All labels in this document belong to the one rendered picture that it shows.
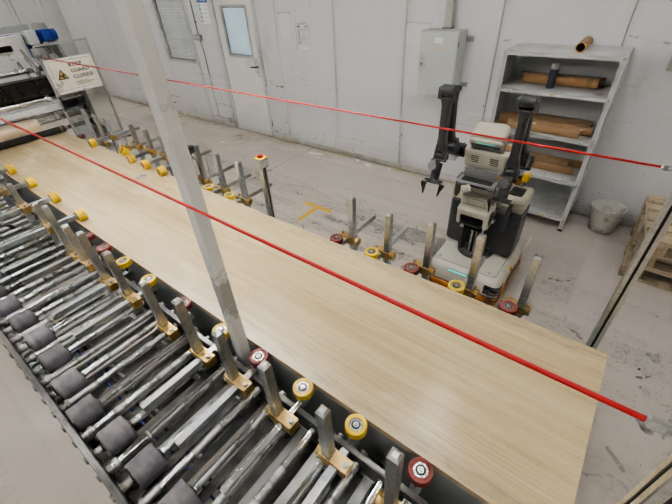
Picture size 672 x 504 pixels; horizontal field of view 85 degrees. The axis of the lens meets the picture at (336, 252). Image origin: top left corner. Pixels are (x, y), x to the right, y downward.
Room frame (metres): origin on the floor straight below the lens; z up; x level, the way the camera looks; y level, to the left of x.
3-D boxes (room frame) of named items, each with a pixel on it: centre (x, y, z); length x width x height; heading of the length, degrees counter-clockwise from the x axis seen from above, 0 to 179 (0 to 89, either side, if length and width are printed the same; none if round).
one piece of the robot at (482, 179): (2.16, -0.97, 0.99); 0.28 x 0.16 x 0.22; 50
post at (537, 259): (1.22, -0.88, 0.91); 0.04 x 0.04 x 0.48; 50
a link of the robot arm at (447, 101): (2.18, -0.70, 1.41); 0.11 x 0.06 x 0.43; 50
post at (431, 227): (1.54, -0.49, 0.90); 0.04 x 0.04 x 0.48; 50
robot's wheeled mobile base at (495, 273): (2.39, -1.16, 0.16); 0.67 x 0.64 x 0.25; 140
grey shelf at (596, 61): (3.38, -2.04, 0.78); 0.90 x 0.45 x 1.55; 50
